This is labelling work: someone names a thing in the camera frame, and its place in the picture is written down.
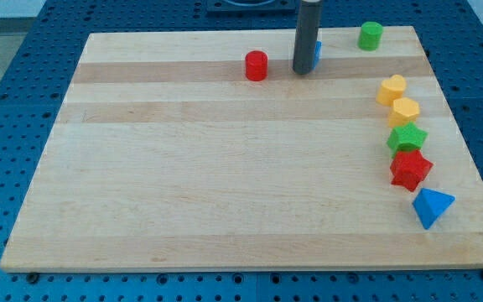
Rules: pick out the blue cube block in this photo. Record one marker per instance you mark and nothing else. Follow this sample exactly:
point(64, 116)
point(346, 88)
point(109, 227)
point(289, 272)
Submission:
point(317, 52)

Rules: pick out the wooden board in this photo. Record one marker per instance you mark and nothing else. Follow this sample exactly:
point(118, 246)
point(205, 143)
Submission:
point(164, 157)

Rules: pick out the red cylinder block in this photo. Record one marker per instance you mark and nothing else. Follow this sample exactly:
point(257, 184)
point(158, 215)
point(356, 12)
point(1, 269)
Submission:
point(256, 65)

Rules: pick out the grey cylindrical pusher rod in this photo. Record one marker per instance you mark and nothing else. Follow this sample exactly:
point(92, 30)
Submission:
point(306, 35)

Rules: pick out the yellow heart block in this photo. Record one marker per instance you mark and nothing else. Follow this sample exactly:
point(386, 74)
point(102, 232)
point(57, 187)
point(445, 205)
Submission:
point(391, 89)

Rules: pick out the green star block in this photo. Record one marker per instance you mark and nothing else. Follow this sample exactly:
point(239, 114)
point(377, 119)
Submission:
point(406, 138)

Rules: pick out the red star block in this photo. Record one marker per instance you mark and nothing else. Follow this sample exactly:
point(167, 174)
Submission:
point(409, 169)

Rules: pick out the yellow hexagon block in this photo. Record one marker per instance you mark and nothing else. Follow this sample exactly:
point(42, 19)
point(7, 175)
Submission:
point(403, 111)

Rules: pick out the green cylinder block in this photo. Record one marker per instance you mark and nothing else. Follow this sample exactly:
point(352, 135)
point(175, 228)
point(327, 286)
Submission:
point(370, 36)

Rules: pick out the blue triangle block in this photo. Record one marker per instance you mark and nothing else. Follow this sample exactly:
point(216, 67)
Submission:
point(430, 205)

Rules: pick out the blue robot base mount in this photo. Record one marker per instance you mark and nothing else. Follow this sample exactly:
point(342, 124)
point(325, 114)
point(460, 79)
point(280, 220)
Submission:
point(251, 7)

